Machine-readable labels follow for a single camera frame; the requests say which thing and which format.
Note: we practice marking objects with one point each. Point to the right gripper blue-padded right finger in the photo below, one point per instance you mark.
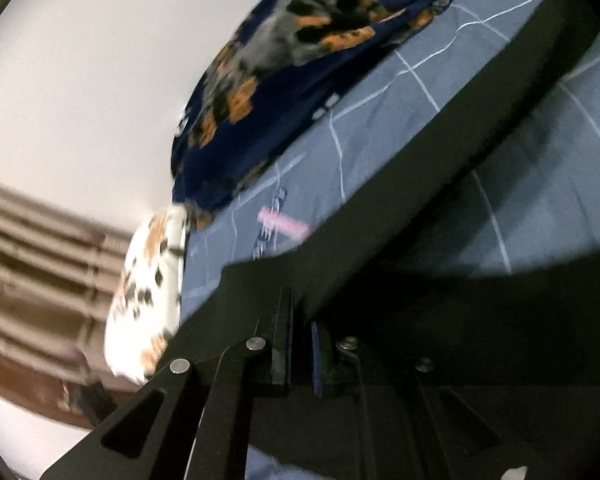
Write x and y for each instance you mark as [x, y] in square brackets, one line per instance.
[398, 433]

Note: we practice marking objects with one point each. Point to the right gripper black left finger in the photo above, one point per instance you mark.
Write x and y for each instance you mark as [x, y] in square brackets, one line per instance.
[190, 421]

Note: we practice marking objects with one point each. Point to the black pants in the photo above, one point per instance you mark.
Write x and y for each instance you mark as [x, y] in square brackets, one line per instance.
[508, 357]

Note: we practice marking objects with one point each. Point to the white floral pillow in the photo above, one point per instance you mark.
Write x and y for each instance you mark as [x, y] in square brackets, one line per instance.
[146, 307]

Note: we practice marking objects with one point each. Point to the brown striped curtain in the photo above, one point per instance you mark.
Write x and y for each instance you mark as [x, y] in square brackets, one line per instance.
[57, 276]

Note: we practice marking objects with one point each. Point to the blue grid-pattern bed sheet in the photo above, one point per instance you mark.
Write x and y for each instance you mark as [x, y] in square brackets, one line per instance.
[531, 204]

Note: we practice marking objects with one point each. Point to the navy floral blanket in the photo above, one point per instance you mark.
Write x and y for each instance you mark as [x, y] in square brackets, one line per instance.
[280, 70]

